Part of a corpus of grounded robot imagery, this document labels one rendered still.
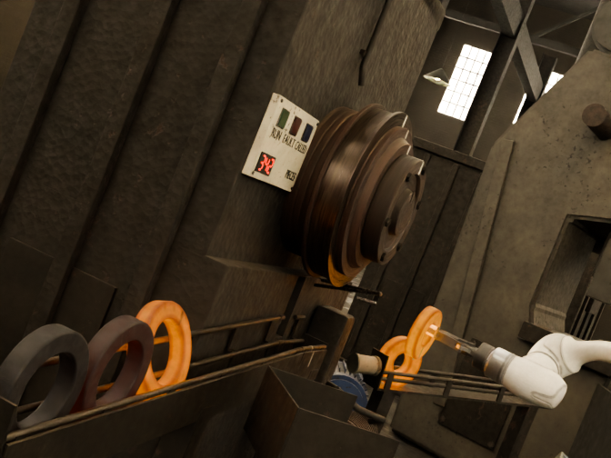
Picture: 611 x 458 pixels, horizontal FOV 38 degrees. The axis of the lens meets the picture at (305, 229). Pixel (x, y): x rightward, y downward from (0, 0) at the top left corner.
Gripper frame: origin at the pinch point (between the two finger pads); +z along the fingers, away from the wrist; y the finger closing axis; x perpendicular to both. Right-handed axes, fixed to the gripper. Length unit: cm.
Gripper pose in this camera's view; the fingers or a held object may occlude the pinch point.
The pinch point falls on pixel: (426, 327)
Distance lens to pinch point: 257.8
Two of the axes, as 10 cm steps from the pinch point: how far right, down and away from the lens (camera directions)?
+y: 4.3, 1.4, 8.9
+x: 4.2, -9.1, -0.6
